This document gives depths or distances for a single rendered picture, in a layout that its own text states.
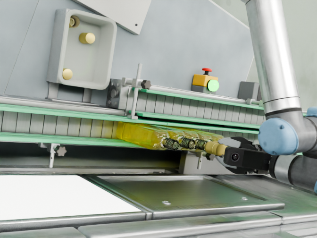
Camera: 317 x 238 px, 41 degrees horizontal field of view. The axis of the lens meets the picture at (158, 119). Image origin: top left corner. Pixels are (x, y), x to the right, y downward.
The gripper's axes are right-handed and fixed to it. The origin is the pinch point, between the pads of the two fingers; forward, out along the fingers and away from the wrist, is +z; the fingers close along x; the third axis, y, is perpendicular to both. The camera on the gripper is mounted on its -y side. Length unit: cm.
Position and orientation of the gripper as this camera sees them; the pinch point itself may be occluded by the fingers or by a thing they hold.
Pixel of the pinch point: (218, 149)
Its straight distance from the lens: 120.2
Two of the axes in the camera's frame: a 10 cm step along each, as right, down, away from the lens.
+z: -6.0, -1.4, 7.9
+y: 7.8, 0.9, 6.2
